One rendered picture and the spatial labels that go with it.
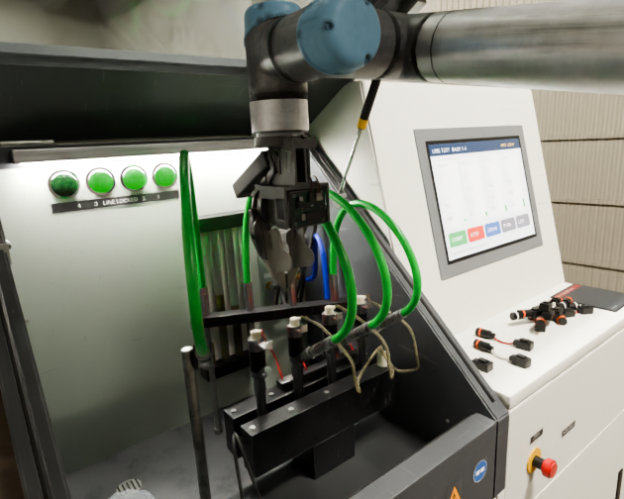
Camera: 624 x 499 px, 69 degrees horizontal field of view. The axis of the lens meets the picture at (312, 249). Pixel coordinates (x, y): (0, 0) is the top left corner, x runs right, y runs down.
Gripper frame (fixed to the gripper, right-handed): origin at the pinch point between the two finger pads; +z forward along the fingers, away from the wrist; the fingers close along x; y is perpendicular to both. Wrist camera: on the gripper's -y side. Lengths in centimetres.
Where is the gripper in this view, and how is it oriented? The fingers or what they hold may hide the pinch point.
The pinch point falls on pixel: (282, 278)
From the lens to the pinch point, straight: 66.1
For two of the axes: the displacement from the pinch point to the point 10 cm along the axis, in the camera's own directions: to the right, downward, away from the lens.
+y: 6.1, 1.5, -7.8
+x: 7.9, -1.8, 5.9
